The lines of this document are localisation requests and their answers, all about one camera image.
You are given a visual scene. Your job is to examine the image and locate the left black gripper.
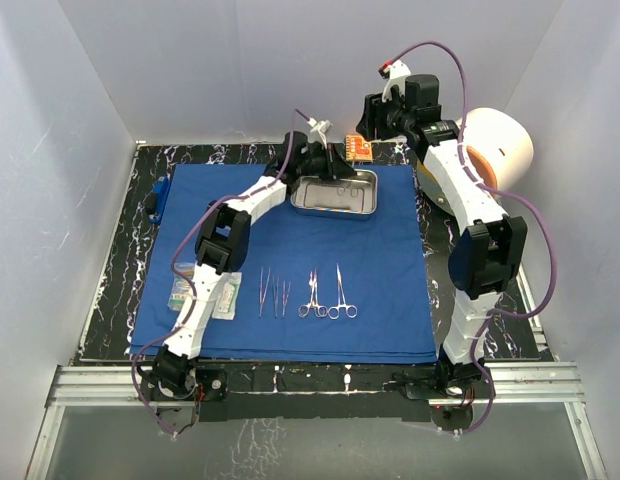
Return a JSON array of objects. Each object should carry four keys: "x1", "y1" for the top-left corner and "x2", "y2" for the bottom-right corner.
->
[{"x1": 296, "y1": 144, "x2": 356, "y2": 184}]

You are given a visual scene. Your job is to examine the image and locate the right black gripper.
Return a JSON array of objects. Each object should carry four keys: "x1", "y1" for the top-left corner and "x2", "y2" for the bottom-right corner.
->
[{"x1": 358, "y1": 88, "x2": 415, "y2": 142}]

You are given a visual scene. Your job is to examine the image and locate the metal instrument tray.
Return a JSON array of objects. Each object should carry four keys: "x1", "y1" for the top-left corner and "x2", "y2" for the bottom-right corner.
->
[{"x1": 290, "y1": 169, "x2": 378, "y2": 220}]

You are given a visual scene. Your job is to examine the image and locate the blue surgical drape cloth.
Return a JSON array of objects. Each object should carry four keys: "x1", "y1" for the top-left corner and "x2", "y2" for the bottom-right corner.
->
[{"x1": 131, "y1": 164, "x2": 437, "y2": 364}]

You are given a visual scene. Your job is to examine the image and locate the steel hemostat clamp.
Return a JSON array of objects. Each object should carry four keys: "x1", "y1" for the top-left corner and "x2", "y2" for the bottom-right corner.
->
[{"x1": 298, "y1": 269, "x2": 328, "y2": 318}]

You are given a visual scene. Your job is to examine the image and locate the steel surgical scissors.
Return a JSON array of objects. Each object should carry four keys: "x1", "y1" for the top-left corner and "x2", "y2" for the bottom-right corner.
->
[{"x1": 328, "y1": 265, "x2": 358, "y2": 320}]

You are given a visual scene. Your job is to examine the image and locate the white suture packet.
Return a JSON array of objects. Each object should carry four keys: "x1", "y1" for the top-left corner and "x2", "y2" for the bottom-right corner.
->
[{"x1": 212, "y1": 272, "x2": 242, "y2": 321}]

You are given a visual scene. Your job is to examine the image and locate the green packaged surgical supplies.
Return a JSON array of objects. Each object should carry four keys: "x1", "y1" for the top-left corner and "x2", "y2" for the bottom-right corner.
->
[{"x1": 167, "y1": 262, "x2": 195, "y2": 312}]

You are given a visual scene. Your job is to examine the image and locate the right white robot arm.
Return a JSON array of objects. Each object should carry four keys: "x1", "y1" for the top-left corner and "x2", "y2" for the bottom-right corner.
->
[{"x1": 356, "y1": 73, "x2": 527, "y2": 397}]

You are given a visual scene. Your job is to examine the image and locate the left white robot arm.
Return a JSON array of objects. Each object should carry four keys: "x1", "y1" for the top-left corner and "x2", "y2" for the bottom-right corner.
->
[{"x1": 146, "y1": 131, "x2": 355, "y2": 399}]

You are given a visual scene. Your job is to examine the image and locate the small orange circuit board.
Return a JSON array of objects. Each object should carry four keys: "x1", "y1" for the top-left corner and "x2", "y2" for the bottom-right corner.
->
[{"x1": 345, "y1": 134, "x2": 374, "y2": 163}]

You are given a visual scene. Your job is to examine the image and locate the white cylindrical drawer container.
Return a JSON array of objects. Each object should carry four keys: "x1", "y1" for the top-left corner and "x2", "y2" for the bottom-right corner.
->
[{"x1": 416, "y1": 106, "x2": 535, "y2": 211}]

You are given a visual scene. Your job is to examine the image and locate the small blue plastic tool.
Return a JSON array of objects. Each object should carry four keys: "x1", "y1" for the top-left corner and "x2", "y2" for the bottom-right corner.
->
[{"x1": 144, "y1": 175, "x2": 171, "y2": 224}]

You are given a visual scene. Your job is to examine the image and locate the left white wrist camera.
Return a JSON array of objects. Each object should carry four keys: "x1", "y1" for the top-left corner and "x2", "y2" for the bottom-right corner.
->
[{"x1": 307, "y1": 117, "x2": 332, "y2": 149}]

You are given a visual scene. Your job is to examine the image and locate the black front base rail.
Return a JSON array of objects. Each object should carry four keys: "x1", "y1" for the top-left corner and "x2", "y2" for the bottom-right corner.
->
[{"x1": 139, "y1": 362, "x2": 491, "y2": 424}]

